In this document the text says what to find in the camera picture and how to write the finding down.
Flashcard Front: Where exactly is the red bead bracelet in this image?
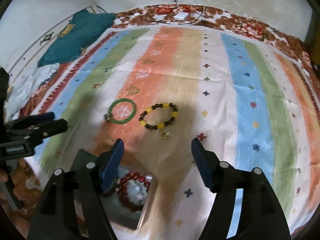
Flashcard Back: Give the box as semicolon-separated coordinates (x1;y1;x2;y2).
101;171;151;212

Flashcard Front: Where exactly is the green jade bangle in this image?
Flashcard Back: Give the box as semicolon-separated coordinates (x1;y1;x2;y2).
105;98;137;125

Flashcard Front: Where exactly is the yellow black bead bracelet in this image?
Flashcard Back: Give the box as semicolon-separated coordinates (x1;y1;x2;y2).
138;102;179;131

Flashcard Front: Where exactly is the person's left hand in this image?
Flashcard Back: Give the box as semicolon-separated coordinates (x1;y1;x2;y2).
0;170;8;183

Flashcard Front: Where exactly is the white crumpled cloth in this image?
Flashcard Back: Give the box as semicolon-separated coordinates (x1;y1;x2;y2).
5;63;60;121

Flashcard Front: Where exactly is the silver metal tin box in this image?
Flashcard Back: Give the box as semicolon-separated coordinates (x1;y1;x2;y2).
71;144;157;230

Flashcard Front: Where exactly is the floral brown bedsheet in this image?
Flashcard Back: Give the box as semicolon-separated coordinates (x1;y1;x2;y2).
1;4;319;238

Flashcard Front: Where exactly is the teal quilted pillow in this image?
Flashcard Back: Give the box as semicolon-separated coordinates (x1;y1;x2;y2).
37;9;115;67

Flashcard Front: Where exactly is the striped colourful mat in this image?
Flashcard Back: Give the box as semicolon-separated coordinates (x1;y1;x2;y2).
32;25;319;239

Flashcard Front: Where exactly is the white charger adapter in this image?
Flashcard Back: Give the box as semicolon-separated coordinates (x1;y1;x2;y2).
174;12;189;21

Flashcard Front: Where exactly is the black power cable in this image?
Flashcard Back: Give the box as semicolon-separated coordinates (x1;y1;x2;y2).
96;0;188;25

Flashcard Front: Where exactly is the white charger cable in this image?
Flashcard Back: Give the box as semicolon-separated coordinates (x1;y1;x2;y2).
178;0;206;26

